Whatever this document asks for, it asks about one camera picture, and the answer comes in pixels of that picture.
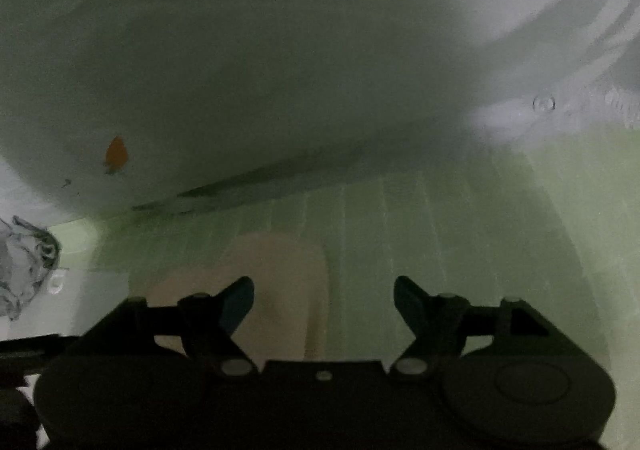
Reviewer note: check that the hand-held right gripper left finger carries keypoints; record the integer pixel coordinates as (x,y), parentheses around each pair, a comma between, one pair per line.
(237,302)

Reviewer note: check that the carrot print blanket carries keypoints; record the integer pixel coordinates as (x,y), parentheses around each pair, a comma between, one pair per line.
(250,80)

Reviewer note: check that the beige garment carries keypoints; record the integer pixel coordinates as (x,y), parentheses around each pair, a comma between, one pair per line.
(280,270)

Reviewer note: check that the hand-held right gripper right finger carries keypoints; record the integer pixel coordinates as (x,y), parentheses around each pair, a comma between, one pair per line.
(407,302)

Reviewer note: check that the grey patterned garment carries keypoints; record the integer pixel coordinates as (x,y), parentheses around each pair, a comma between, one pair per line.
(25,270)

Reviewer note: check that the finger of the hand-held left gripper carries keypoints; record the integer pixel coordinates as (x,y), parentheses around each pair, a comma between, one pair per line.
(35,345)

